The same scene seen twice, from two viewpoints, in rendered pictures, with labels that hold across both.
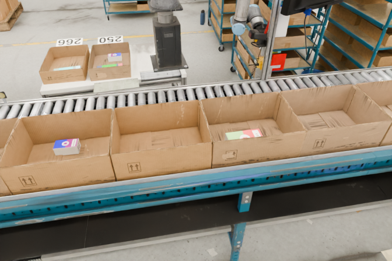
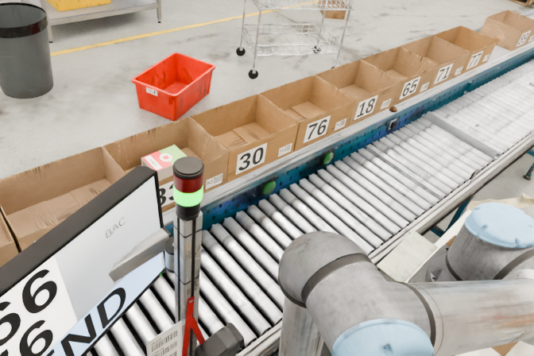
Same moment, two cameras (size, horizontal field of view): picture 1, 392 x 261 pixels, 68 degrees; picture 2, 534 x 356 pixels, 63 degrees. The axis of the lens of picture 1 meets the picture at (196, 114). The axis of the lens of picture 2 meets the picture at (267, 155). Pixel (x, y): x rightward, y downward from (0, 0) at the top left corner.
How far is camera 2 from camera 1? 2.40 m
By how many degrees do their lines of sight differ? 96
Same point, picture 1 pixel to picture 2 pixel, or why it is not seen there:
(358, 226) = not seen: outside the picture
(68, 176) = (280, 99)
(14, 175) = (307, 83)
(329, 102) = not seen: hidden behind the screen
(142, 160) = (238, 108)
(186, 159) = (208, 124)
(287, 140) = (121, 147)
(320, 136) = (85, 159)
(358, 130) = (37, 174)
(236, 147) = (169, 130)
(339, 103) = not seen: hidden behind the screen
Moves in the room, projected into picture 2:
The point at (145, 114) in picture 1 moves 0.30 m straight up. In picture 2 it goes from (274, 141) to (284, 82)
